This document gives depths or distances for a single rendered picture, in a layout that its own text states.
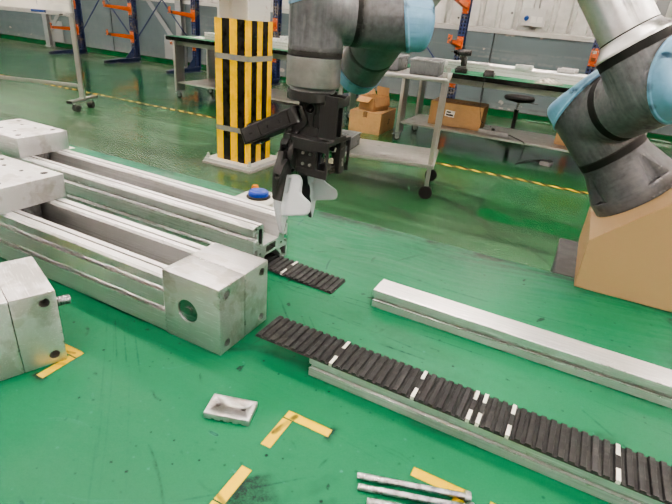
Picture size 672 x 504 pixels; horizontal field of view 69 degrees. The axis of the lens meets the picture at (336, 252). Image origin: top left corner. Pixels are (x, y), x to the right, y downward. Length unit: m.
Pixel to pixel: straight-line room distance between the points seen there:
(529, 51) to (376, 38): 7.47
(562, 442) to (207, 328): 0.41
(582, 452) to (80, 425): 0.50
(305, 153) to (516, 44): 7.53
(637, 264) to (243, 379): 0.66
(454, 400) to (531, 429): 0.08
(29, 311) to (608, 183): 0.89
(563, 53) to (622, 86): 7.23
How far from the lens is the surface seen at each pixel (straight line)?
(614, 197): 0.98
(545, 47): 8.13
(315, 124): 0.71
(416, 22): 0.71
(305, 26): 0.68
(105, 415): 0.59
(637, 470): 0.58
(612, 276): 0.95
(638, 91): 0.87
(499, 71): 5.52
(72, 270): 0.81
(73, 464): 0.55
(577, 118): 0.96
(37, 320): 0.64
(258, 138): 0.76
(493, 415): 0.56
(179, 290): 0.63
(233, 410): 0.55
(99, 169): 1.12
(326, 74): 0.69
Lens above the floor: 1.17
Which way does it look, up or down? 26 degrees down
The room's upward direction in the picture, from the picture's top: 5 degrees clockwise
